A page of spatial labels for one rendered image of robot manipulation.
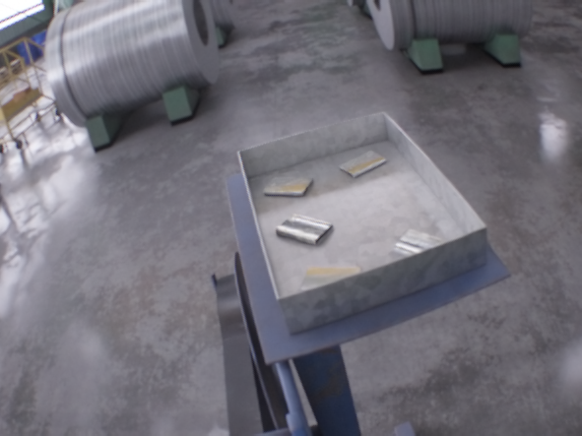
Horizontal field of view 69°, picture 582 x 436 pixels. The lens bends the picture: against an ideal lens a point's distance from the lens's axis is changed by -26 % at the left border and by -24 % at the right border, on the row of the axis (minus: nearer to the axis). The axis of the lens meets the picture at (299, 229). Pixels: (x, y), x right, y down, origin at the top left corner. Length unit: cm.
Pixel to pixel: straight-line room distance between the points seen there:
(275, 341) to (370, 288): 10
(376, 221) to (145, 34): 328
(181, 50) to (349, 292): 334
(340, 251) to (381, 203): 10
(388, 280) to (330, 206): 19
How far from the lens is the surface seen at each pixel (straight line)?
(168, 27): 374
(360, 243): 61
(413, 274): 52
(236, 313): 66
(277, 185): 73
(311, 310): 51
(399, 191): 68
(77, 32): 408
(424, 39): 393
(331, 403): 74
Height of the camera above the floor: 137
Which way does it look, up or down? 35 degrees down
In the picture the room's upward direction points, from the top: 15 degrees counter-clockwise
